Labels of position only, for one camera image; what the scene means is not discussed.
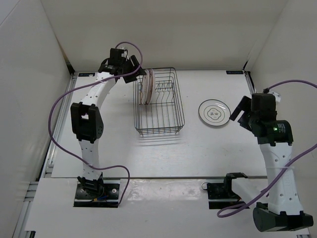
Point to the table label sticker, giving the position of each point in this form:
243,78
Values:
86,74
234,72

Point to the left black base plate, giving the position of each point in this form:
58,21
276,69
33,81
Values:
106,197

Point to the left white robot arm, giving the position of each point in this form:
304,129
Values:
87,123

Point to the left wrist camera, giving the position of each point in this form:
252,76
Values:
117,56

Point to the metal wire dish rack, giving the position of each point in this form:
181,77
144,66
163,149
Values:
164,114

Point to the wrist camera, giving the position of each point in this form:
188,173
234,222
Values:
117,56
264,104

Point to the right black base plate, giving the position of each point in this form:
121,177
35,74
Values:
219,197

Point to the left table label sticker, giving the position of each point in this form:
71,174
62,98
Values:
86,74

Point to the right table label sticker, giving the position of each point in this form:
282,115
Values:
234,72

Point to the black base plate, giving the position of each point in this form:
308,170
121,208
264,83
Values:
106,197
219,197

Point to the white plate with dark rim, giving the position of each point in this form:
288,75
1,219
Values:
214,113

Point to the pink patterned plate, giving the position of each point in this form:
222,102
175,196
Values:
144,87
152,86

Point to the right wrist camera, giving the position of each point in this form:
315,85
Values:
264,104

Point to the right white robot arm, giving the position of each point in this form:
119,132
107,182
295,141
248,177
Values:
277,207

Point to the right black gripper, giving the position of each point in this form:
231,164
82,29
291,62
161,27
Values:
243,104

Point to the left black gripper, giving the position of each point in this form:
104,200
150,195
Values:
130,78

